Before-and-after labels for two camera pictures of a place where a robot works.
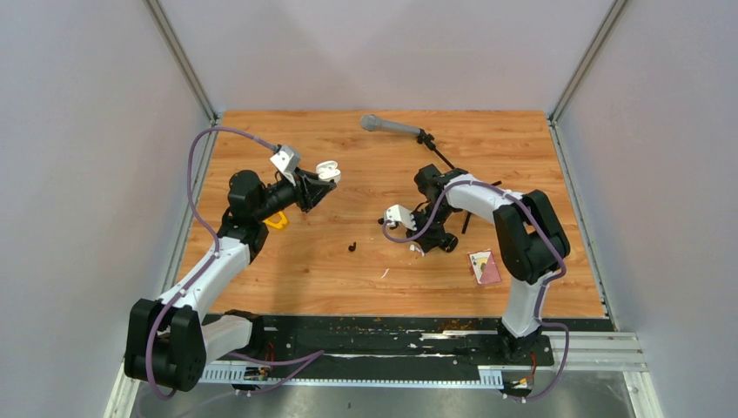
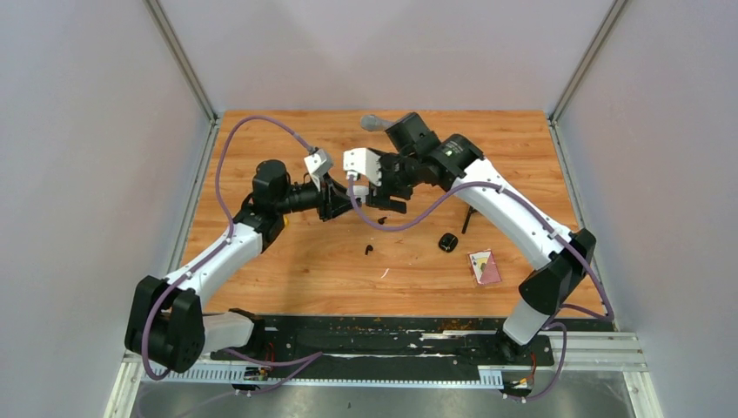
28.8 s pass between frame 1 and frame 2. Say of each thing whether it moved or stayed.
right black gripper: moved
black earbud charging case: stayed
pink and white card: stayed
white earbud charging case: moved
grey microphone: stayed
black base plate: stayed
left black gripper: moved
